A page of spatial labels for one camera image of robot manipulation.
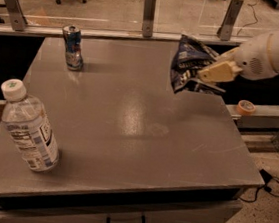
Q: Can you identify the right metal glass bracket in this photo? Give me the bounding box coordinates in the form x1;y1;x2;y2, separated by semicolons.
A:
217;0;244;41

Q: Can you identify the left metal glass bracket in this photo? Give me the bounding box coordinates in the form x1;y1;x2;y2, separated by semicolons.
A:
4;0;27;32

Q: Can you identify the orange tape roll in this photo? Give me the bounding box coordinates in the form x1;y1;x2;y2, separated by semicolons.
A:
236;100;256;116

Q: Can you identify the clear plastic water bottle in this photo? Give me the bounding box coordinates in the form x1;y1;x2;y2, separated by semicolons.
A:
0;79;59;172

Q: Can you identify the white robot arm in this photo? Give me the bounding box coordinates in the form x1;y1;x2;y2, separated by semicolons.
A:
198;30;279;83

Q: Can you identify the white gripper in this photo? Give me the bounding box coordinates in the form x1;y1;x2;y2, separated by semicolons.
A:
198;33;278;83

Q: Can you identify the metal railing beam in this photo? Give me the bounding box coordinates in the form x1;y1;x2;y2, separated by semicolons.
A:
0;23;248;46

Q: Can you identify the middle metal glass bracket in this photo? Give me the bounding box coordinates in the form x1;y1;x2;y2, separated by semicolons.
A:
142;0;156;38

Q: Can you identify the black floor cable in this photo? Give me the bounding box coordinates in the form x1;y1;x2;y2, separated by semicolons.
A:
238;166;279;207

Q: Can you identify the blue kettle chip bag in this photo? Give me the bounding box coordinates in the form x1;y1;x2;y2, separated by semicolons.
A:
170;35;225;96

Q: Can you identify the grey drawer with black handle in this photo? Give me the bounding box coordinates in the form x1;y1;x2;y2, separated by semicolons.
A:
0;200;243;223

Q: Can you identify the metal glass bracket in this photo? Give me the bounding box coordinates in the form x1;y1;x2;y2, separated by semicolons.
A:
4;0;27;32
217;0;244;41
142;0;156;38

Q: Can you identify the dented redbull can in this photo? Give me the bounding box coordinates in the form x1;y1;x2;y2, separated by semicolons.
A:
62;25;84;71

